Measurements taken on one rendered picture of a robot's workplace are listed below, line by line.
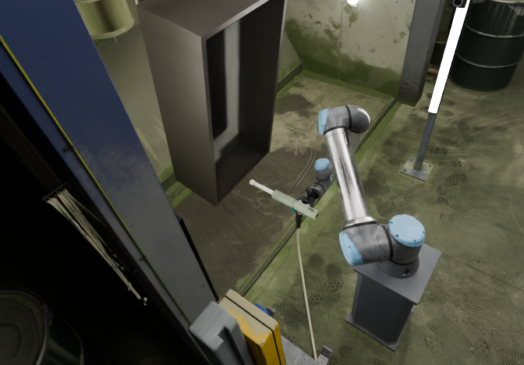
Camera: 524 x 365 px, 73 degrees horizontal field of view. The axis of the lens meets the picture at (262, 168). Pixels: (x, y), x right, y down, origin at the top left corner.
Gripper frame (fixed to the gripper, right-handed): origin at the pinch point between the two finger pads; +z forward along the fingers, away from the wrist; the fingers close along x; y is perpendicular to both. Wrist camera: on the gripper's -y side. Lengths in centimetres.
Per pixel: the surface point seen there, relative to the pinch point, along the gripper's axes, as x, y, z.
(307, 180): 26, 40, -65
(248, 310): -42, -96, 103
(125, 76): 171, -26, -17
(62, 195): 10, -98, 107
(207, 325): -41, -103, 112
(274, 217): 28, 46, -20
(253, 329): -45, -95, 105
